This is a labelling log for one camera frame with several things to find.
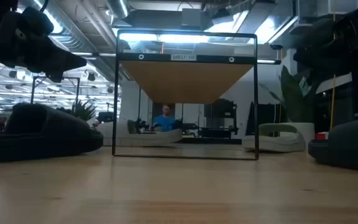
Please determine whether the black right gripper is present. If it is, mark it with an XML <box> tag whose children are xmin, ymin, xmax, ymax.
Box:
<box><xmin>293</xmin><ymin>18</ymin><xmax>354</xmax><ymax>82</ymax></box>

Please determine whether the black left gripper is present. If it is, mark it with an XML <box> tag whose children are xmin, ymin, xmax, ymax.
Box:
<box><xmin>0</xmin><ymin>6</ymin><xmax>88</xmax><ymax>83</ymax></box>

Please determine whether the black rubber slide sandal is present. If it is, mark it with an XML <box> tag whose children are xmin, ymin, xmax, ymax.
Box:
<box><xmin>0</xmin><ymin>103</ymin><xmax>104</xmax><ymax>164</ymax></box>
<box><xmin>308</xmin><ymin>112</ymin><xmax>358</xmax><ymax>174</ymax></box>

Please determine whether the white rubber slide sandal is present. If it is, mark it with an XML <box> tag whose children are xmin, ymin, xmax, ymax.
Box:
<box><xmin>96</xmin><ymin>119</ymin><xmax>183</xmax><ymax>147</ymax></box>
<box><xmin>242</xmin><ymin>123</ymin><xmax>307</xmax><ymax>153</ymax></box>

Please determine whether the black metal shelf wooden top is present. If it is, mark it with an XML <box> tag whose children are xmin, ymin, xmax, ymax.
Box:
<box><xmin>112</xmin><ymin>29</ymin><xmax>260</xmax><ymax>161</ymax></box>

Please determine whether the white shelf label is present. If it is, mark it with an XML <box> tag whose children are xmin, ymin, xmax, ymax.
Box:
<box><xmin>170</xmin><ymin>54</ymin><xmax>198</xmax><ymax>62</ymax></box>

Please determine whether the spiky green plant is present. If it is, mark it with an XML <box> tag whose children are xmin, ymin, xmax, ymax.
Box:
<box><xmin>68</xmin><ymin>99</ymin><xmax>98</xmax><ymax>122</ymax></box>

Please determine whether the large-leaf plant in white pot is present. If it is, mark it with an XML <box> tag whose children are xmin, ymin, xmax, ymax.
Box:
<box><xmin>259</xmin><ymin>65</ymin><xmax>316</xmax><ymax>152</ymax></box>

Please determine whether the white ceiling unit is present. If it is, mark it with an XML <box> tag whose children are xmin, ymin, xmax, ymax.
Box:
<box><xmin>296</xmin><ymin>0</ymin><xmax>358</xmax><ymax>18</ymax></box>

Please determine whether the black upright board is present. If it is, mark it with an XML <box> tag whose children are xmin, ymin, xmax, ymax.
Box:
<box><xmin>245</xmin><ymin>101</ymin><xmax>282</xmax><ymax>138</ymax></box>

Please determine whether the person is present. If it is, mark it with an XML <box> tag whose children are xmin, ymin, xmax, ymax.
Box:
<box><xmin>152</xmin><ymin>104</ymin><xmax>177</xmax><ymax>133</ymax></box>

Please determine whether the black equipment cart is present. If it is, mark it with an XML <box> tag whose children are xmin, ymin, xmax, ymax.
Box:
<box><xmin>197</xmin><ymin>98</ymin><xmax>239</xmax><ymax>139</ymax></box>

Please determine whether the grey ceiling box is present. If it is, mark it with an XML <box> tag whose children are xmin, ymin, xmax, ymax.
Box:
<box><xmin>181</xmin><ymin>8</ymin><xmax>202</xmax><ymax>27</ymax></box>

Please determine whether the silver spiral air duct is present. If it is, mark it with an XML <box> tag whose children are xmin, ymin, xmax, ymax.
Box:
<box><xmin>26</xmin><ymin>0</ymin><xmax>99</xmax><ymax>54</ymax></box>

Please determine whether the black metal frame stand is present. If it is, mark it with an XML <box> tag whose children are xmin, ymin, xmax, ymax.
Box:
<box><xmin>30</xmin><ymin>76</ymin><xmax>81</xmax><ymax>113</ymax></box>

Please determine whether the yellow hanging cable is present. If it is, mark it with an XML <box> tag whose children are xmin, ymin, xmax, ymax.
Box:
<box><xmin>329</xmin><ymin>11</ymin><xmax>337</xmax><ymax>131</ymax></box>

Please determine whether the short silver air duct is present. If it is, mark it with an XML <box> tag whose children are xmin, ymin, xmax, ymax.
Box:
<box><xmin>106</xmin><ymin>0</ymin><xmax>131</xmax><ymax>19</ymax></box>

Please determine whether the black aluminium table frame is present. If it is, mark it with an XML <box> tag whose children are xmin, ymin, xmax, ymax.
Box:
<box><xmin>181</xmin><ymin>138</ymin><xmax>244</xmax><ymax>146</ymax></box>

